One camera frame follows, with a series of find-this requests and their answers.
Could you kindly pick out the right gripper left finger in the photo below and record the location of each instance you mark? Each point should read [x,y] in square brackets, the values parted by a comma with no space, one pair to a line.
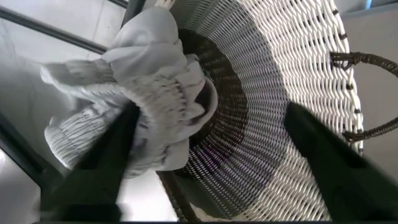
[93,186]

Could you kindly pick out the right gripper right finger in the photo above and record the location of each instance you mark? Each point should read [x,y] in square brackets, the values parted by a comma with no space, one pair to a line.
[357,193]

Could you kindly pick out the pale grey shorts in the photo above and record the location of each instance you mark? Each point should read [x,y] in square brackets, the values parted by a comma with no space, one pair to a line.
[149,62]

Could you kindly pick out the white laundry basket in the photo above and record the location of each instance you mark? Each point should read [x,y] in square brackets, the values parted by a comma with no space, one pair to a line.
[280,62]

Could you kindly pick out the black clothes rack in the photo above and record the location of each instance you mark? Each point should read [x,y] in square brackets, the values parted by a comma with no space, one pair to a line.
[46,29]

